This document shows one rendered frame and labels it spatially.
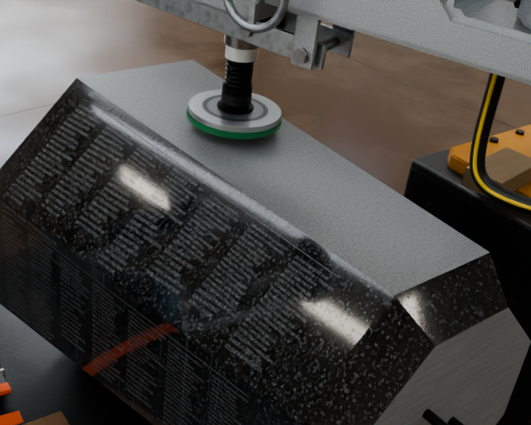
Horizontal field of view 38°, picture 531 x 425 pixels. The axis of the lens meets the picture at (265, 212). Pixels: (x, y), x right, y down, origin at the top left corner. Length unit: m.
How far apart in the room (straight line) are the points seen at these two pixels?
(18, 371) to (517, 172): 1.48
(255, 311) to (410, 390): 0.31
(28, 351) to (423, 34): 1.56
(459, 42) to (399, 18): 0.12
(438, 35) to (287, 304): 0.54
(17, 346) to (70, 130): 0.80
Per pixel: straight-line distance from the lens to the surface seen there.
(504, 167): 2.00
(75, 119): 1.97
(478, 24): 1.39
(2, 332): 2.55
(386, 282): 1.37
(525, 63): 1.37
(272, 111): 1.80
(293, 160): 1.72
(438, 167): 2.13
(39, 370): 2.41
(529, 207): 1.53
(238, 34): 1.67
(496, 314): 1.49
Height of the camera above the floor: 1.64
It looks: 31 degrees down
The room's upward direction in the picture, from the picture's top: 8 degrees clockwise
